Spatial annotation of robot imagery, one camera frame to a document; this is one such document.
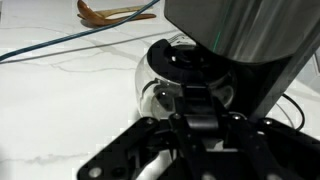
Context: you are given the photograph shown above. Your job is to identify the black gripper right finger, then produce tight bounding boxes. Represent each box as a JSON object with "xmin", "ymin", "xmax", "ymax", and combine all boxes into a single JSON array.
[{"xmin": 218, "ymin": 112, "xmax": 320, "ymax": 180}]

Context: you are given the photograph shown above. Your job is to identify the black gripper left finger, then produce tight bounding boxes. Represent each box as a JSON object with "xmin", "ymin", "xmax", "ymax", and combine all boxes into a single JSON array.
[{"xmin": 77, "ymin": 113, "xmax": 208, "ymax": 180}]

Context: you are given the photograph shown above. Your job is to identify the glass coffee jar black handle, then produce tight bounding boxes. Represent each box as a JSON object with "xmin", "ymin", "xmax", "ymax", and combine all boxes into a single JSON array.
[{"xmin": 134, "ymin": 38, "xmax": 238, "ymax": 132}]

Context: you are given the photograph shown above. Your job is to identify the black steel coffee machine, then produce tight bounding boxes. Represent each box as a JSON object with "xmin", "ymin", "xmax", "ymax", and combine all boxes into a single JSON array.
[{"xmin": 163, "ymin": 0, "xmax": 320, "ymax": 124}]

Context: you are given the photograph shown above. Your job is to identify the wooden spoon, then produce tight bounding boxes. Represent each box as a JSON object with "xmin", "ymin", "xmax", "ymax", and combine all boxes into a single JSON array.
[
  {"xmin": 76, "ymin": 0, "xmax": 149, "ymax": 22},
  {"xmin": 78, "ymin": 12, "xmax": 157, "ymax": 28}
]

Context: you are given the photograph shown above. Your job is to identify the black coffee machine cord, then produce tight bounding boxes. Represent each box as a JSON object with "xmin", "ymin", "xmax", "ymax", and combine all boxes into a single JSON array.
[{"xmin": 279, "ymin": 93, "xmax": 306, "ymax": 132}]

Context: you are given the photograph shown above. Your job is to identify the long black power cable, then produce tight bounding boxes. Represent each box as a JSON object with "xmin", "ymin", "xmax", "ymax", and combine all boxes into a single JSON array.
[{"xmin": 0, "ymin": 0, "xmax": 162, "ymax": 63}]

